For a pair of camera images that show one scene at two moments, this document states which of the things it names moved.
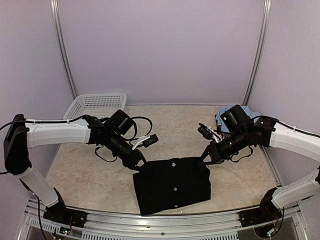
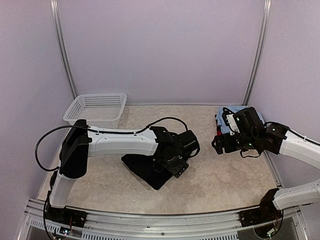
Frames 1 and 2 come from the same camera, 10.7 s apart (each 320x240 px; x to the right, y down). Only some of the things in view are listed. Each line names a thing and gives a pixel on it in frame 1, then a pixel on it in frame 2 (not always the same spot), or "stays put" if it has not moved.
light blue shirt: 222,109 stays put
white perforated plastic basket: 98,106 stays put
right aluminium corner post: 258,51 stays put
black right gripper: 216,154 -> 229,147
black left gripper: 132,160 -> 178,170
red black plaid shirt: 219,127 stays put
